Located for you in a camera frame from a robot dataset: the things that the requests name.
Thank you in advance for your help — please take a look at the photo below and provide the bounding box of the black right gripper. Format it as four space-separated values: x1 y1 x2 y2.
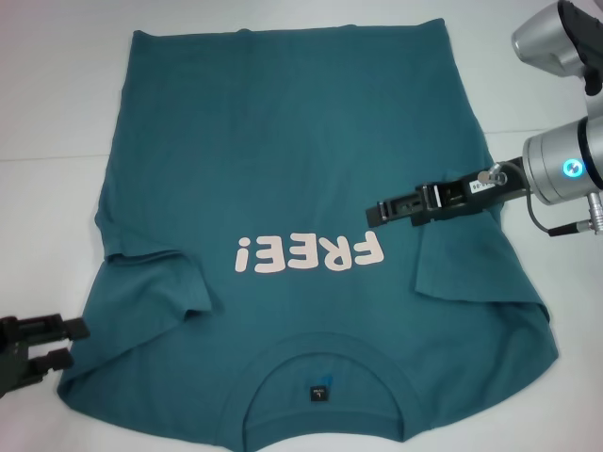
365 158 532 231

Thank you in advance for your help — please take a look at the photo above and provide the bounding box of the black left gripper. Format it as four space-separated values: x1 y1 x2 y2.
0 312 91 393

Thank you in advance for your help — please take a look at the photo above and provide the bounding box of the teal t-shirt with FREE print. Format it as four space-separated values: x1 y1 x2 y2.
56 17 562 446

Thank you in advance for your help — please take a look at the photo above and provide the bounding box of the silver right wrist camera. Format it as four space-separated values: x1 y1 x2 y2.
512 0 603 98

